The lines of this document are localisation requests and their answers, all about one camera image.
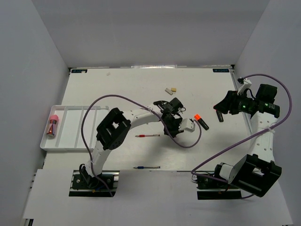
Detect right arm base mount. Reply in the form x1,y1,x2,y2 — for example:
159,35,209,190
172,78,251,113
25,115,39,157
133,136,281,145
191,175,242,200

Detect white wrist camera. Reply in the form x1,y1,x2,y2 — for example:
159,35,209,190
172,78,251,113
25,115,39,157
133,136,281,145
179,118,195,132
237,78,252,95

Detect orange cap black highlighter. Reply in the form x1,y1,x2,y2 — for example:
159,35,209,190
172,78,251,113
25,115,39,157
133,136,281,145
194,114,209,130

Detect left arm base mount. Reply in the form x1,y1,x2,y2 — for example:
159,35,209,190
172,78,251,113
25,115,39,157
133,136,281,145
69,171,119,198

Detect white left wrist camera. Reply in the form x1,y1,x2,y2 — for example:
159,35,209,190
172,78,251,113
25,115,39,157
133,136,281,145
179,118,195,132

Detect blue ballpoint pen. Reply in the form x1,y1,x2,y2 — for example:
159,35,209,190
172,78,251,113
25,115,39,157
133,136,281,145
133,166,161,170

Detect pink cap clear tube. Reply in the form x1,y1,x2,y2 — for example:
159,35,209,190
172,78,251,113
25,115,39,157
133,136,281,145
47,114,59,138

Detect white eraser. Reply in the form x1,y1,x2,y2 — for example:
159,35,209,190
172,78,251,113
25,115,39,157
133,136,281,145
165,88,174,95

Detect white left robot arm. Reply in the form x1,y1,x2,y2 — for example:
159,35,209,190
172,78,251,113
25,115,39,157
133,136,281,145
79,98,184,188

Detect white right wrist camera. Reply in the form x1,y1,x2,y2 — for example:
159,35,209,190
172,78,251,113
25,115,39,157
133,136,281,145
237,78,252,95

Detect pink cap black highlighter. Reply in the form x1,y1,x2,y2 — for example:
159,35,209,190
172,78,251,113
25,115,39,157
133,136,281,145
216,111,224,122

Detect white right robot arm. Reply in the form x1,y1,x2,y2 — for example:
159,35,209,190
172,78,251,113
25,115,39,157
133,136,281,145
212,84,282,197

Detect red gel pen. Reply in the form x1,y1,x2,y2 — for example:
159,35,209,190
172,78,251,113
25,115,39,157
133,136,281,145
135,134,160,137

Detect white divided plastic tray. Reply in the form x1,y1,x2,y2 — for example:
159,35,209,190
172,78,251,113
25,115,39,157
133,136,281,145
40,105,110,152

